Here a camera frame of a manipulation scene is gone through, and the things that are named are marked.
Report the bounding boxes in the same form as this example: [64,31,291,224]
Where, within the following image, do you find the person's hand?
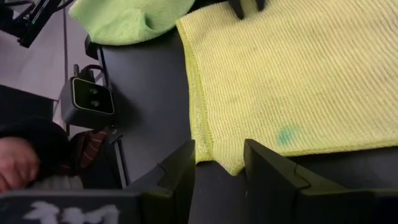
[0,136,41,194]

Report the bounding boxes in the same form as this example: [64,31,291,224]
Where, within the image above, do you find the person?
[0,116,109,191]

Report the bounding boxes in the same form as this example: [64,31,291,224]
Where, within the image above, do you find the yellow-green microfiber towel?
[175,0,398,177]

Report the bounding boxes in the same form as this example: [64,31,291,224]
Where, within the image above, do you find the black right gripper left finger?
[0,139,196,224]

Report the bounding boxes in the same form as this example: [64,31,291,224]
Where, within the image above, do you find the black metal support strut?
[0,0,75,49]

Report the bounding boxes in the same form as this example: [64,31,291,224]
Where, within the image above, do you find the green microfiber towel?
[68,0,196,47]

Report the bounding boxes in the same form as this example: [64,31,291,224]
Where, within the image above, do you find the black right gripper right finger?
[243,139,398,224]

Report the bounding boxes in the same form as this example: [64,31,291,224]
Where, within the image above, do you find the black table-level camera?
[60,63,116,130]

